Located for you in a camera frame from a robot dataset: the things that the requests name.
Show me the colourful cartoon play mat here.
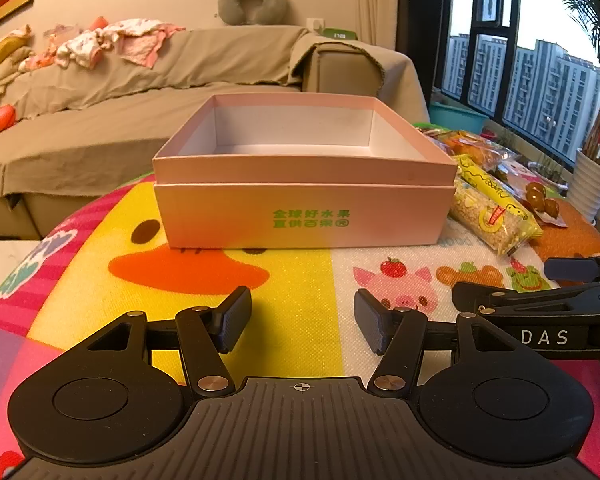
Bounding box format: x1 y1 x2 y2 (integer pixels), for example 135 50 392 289
0 122 600 480

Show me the pink cartoon snack packet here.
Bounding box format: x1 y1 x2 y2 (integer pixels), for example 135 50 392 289
494 157 542 187

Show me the pink and white clothes pile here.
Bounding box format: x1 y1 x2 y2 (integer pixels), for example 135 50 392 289
44 17 186 70

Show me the tall green palm plant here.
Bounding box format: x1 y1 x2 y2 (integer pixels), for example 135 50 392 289
550 0 600 161

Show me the packet of brown candied fruit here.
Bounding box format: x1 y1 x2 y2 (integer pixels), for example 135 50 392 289
522 182 569 227

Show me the white marble table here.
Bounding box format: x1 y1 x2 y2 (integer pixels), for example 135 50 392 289
0 240 43 312

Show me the bread packet round yellow label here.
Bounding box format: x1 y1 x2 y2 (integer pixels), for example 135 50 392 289
450 132 510 171

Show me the beige sofa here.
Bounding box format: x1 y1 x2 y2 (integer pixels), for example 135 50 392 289
0 25 431 239

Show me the black framed window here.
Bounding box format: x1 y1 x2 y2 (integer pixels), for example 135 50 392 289
440 0 600 173

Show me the yellow grain bar packet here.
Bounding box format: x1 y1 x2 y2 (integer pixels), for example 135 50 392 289
449 154 545 259

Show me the teal plastic basin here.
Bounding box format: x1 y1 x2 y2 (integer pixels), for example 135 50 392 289
429 102 489 134

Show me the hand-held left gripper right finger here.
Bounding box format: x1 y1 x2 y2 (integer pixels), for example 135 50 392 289
353 288 519 397

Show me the tan sofa cover cloth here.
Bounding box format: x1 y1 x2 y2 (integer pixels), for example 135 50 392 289
0 25 431 206

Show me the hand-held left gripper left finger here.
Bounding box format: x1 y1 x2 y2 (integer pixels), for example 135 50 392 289
86 286 253 397

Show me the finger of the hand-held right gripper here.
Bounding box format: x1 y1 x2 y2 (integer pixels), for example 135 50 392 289
452 280 600 312
544 252 600 284

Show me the pink cardboard box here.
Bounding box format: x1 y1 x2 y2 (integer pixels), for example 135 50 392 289
152 93 457 189

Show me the beige curtain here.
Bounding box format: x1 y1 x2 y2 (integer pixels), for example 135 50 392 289
355 0 449 98

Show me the white ribbed plant pot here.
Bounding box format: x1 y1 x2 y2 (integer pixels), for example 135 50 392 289
572 148 600 222

